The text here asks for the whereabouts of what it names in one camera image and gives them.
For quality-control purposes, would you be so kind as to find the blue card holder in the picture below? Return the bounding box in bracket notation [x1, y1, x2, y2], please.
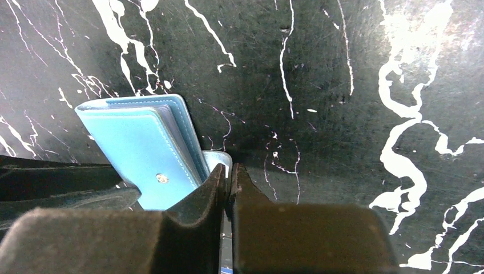
[75, 94, 232, 210]

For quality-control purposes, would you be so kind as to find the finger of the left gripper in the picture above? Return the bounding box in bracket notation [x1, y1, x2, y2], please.
[1, 155, 141, 231]

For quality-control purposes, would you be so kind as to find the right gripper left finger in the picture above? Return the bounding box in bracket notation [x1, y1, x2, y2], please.
[1, 164, 225, 273]

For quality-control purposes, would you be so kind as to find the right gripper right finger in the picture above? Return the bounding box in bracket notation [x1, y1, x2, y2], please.
[229, 163, 399, 273]

